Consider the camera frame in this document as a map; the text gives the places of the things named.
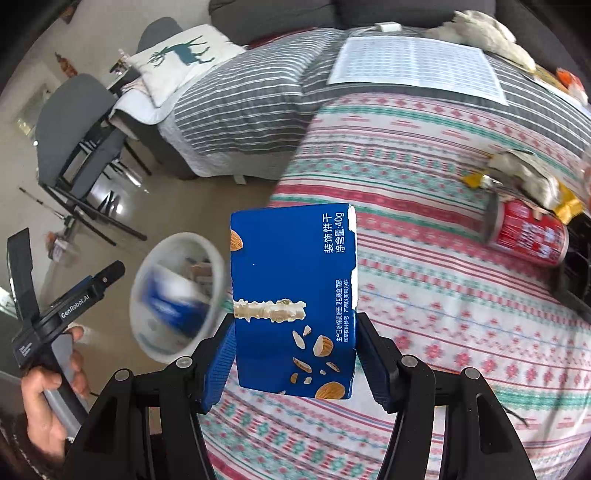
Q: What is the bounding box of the white printed paper sheet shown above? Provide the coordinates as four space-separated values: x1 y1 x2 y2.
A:
326 36 508 106

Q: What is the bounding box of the person's left forearm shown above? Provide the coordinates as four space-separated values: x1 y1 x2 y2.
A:
0 411 70 480

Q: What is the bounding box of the white deer print pillow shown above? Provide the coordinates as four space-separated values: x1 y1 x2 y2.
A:
129 24 248 108

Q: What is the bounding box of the yellow wrapper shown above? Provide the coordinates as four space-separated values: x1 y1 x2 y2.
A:
463 172 582 222

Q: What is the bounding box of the person's left hand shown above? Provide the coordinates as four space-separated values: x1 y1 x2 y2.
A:
20 325 92 459

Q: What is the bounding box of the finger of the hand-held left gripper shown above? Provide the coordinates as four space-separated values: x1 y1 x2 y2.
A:
92 260 127 289
6 227 41 325

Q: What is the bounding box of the red wall ornament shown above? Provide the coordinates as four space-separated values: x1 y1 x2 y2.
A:
54 52 81 79

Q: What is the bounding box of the grey upholstered chair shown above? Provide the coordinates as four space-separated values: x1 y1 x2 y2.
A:
137 17 185 55
35 74 153 247

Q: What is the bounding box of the crumpled grey wrapper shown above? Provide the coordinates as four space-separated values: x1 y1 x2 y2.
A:
484 150 562 209

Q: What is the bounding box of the small side table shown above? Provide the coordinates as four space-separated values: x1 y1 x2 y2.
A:
109 48 142 91

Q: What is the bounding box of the grey striped quilt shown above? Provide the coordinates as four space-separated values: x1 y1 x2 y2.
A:
108 27 591 182

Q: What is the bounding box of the white plastic trash bin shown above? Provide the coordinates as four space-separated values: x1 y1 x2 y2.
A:
129 232 232 368

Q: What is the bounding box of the blue biscuit box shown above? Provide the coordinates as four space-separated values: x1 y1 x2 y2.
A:
229 203 359 402

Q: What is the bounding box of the red drink can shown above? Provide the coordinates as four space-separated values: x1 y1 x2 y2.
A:
484 196 570 268

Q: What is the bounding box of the orange white snack packet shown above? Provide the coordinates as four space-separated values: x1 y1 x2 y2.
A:
555 68 590 100

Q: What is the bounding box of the patterned tablecloth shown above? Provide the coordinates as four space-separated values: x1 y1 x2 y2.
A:
200 92 591 480

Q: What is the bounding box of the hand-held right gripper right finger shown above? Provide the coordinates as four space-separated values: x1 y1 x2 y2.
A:
356 312 539 480

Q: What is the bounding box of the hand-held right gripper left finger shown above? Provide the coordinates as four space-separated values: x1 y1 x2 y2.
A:
69 313 238 480

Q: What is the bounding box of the blue packet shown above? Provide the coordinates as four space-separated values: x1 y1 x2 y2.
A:
140 265 213 340

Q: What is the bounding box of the black tray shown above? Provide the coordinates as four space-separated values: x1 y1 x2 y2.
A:
551 215 591 315

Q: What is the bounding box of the tan paper pad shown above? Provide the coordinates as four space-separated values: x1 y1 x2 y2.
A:
524 69 585 110

